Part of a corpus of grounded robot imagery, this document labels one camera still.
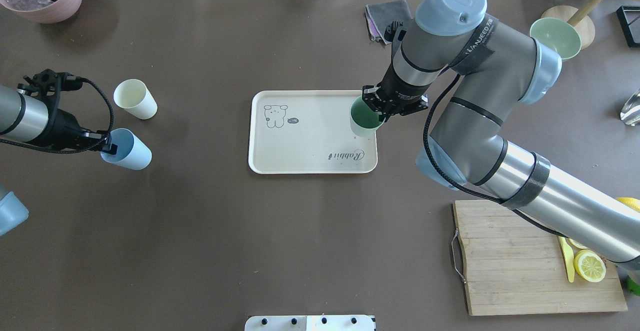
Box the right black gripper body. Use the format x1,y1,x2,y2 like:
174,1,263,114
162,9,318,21
376,66,429,121

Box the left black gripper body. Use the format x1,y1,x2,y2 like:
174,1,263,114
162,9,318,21
42,108,99,151

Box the blue plastic cup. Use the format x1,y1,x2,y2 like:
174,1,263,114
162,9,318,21
100,128,153,170

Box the green plastic cup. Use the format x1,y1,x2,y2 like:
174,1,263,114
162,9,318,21
349,96,384,138

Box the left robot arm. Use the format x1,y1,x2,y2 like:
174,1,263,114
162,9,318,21
0,85,118,155

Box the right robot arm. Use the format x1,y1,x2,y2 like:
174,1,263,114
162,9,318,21
361,0,640,282

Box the cream rabbit tray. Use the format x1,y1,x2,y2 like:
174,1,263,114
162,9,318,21
247,90,378,175

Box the cream plastic cup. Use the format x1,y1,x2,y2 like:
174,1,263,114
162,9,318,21
113,79,158,121

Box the grey folded cloth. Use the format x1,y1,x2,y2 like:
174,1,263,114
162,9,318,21
365,0,413,45

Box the green bowl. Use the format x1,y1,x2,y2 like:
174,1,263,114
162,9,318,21
529,18,582,62

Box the wooden cup stand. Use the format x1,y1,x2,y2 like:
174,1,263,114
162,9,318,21
541,0,638,50

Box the wooden cutting board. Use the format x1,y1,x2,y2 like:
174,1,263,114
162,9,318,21
452,199,627,317

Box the lemon slice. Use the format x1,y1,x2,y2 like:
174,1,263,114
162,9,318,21
567,238,588,250
573,249,607,283

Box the yellow plastic knife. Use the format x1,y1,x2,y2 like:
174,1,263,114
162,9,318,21
557,236,576,283

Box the metal scoop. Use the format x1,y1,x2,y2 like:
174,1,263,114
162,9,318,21
619,89,640,126

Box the yellow lemon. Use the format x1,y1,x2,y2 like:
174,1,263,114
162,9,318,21
616,197,640,212

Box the green lime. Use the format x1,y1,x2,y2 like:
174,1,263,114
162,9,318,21
625,276,640,297

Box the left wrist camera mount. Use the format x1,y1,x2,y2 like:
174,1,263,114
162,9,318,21
17,69,83,103

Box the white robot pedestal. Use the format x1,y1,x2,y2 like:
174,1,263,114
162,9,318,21
244,314,377,331

